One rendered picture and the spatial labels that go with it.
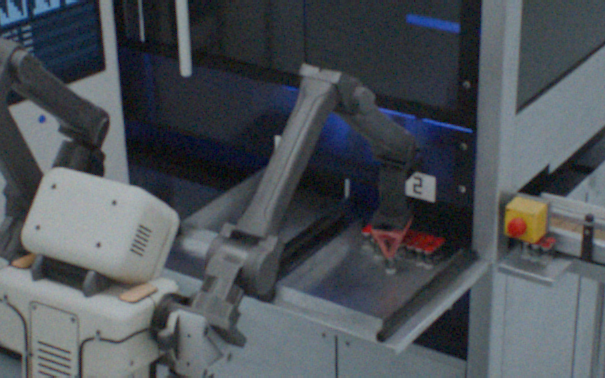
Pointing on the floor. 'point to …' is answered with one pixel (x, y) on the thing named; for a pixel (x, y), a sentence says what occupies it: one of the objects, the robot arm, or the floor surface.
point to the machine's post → (493, 181)
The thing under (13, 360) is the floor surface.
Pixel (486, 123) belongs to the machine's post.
